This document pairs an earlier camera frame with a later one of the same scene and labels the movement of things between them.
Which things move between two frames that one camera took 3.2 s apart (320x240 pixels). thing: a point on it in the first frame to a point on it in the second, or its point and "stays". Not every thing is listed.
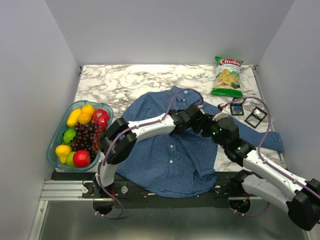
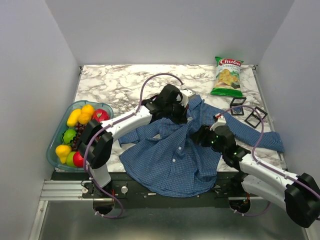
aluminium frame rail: x=63 y=190 stays
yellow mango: x=73 y=118 stays
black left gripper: x=189 y=126 to x=182 y=117
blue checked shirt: x=178 y=165 stays
